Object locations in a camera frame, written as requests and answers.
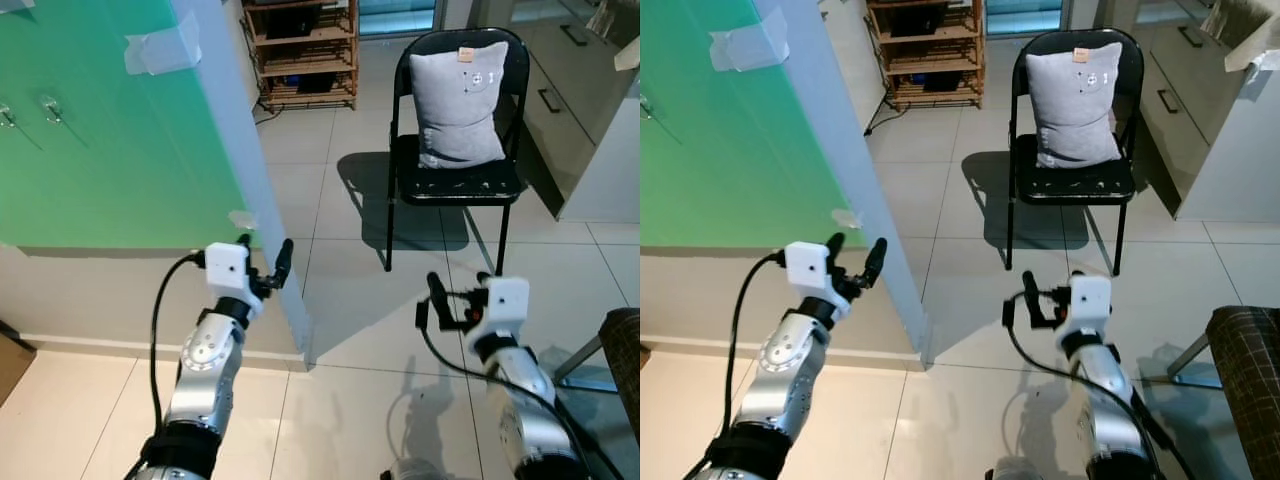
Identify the black metal chair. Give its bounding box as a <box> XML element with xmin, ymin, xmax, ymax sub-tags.
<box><xmin>385</xmin><ymin>28</ymin><xmax>531</xmax><ymax>276</ymax></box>
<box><xmin>1005</xmin><ymin>28</ymin><xmax>1146</xmax><ymax>276</ymax></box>

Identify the grey robot leg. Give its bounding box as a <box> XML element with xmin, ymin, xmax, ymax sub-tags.
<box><xmin>388</xmin><ymin>455</ymin><xmax>446</xmax><ymax>480</ymax></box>
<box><xmin>985</xmin><ymin>455</ymin><xmax>1046</xmax><ymax>480</ymax></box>

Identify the dark checked fabric seat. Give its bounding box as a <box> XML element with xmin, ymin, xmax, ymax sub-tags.
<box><xmin>553</xmin><ymin>308</ymin><xmax>641</xmax><ymax>446</ymax></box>
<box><xmin>1165</xmin><ymin>305</ymin><xmax>1280</xmax><ymax>480</ymax></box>

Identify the grey pillow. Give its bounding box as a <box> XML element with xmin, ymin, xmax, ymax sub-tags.
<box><xmin>408</xmin><ymin>40</ymin><xmax>511</xmax><ymax>169</ymax></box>
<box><xmin>1025</xmin><ymin>42</ymin><xmax>1123</xmax><ymax>169</ymax></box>

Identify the grey cabinet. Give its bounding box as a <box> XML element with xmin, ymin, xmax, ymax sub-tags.
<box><xmin>1095</xmin><ymin>0</ymin><xmax>1280</xmax><ymax>223</ymax></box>
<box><xmin>500</xmin><ymin>0</ymin><xmax>641</xmax><ymax>223</ymax></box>

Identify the wooden slatted shelf rack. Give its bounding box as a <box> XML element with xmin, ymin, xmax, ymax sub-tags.
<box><xmin>243</xmin><ymin>0</ymin><xmax>359</xmax><ymax>113</ymax></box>
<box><xmin>865</xmin><ymin>0</ymin><xmax>986</xmax><ymax>111</ymax></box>

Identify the black bag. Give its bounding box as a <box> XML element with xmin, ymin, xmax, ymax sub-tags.
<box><xmin>268</xmin><ymin>8</ymin><xmax>313</xmax><ymax>39</ymax></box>
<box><xmin>890</xmin><ymin>5</ymin><xmax>941</xmax><ymax>38</ymax></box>

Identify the blue glass window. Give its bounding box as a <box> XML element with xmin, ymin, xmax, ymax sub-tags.
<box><xmin>985</xmin><ymin>0</ymin><xmax>1066</xmax><ymax>37</ymax></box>
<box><xmin>358</xmin><ymin>0</ymin><xmax>441</xmax><ymax>39</ymax></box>

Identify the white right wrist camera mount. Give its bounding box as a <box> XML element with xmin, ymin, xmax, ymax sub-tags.
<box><xmin>1058</xmin><ymin>273</ymin><xmax>1114</xmax><ymax>346</ymax></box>
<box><xmin>466</xmin><ymin>277</ymin><xmax>530</xmax><ymax>349</ymax></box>

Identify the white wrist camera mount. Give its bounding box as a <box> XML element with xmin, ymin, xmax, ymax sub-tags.
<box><xmin>783</xmin><ymin>240</ymin><xmax>846</xmax><ymax>306</ymax></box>
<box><xmin>1058</xmin><ymin>273</ymin><xmax>1114</xmax><ymax>346</ymax></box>
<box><xmin>204</xmin><ymin>242</ymin><xmax>263</xmax><ymax>306</ymax></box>
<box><xmin>466</xmin><ymin>277</ymin><xmax>530</xmax><ymax>349</ymax></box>

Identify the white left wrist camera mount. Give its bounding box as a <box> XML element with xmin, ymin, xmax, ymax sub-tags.
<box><xmin>204</xmin><ymin>242</ymin><xmax>263</xmax><ymax>306</ymax></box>
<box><xmin>783</xmin><ymin>240</ymin><xmax>846</xmax><ymax>306</ymax></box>

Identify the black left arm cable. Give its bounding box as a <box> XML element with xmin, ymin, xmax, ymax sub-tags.
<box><xmin>722</xmin><ymin>252</ymin><xmax>789</xmax><ymax>441</ymax></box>
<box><xmin>148</xmin><ymin>252</ymin><xmax>208</xmax><ymax>441</ymax></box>

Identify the green wall board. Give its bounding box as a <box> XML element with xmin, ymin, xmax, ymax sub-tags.
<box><xmin>640</xmin><ymin>0</ymin><xmax>869</xmax><ymax>251</ymax></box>
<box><xmin>0</xmin><ymin>0</ymin><xmax>259</xmax><ymax>251</ymax></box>

